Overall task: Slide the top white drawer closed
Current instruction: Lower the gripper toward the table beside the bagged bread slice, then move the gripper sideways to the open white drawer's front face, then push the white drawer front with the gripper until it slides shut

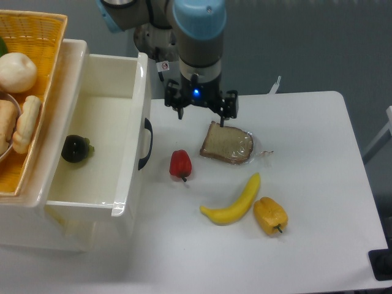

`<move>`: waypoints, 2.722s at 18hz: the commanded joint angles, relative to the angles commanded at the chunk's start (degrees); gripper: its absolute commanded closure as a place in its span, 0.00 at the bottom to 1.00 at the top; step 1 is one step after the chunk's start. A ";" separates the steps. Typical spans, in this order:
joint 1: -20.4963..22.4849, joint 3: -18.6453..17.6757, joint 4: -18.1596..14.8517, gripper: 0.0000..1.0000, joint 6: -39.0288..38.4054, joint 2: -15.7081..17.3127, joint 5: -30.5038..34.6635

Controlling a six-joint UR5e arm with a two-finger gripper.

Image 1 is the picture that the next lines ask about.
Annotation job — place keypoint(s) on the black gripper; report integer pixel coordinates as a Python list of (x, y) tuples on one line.
[(207, 95)]

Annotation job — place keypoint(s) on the white frame at right edge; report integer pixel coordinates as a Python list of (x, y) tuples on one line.
[(379, 141)]

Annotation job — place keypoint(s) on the white drawer cabinet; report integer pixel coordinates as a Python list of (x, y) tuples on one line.
[(26, 220)]

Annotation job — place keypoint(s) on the dark purple mangosteen toy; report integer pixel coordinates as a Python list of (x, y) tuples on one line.
[(76, 149)]

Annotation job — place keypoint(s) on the tan bread loaf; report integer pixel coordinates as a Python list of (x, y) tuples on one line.
[(8, 119)]

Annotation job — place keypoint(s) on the yellow banana toy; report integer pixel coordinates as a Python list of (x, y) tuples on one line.
[(239, 208)]

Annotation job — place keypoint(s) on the black object at table edge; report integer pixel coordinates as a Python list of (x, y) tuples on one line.
[(380, 260)]

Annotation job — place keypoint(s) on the red bell pepper toy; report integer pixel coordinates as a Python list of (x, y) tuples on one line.
[(180, 164)]

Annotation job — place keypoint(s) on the green vegetable toy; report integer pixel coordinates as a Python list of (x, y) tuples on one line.
[(3, 47)]

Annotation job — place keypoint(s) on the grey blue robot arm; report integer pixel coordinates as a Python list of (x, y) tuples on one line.
[(196, 29)]

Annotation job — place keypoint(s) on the beige braided bread roll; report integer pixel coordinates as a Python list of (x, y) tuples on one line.
[(26, 124)]

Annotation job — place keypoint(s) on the wrapped bread slice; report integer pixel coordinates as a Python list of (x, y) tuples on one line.
[(231, 145)]

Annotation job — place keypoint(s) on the white open top drawer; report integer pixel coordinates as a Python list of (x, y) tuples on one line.
[(112, 111)]

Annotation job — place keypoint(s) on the yellow woven basket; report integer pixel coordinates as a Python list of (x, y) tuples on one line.
[(38, 35)]

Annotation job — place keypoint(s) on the white round bun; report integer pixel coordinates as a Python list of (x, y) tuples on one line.
[(18, 73)]

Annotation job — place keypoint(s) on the yellow bell pepper toy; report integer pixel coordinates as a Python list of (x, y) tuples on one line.
[(270, 216)]

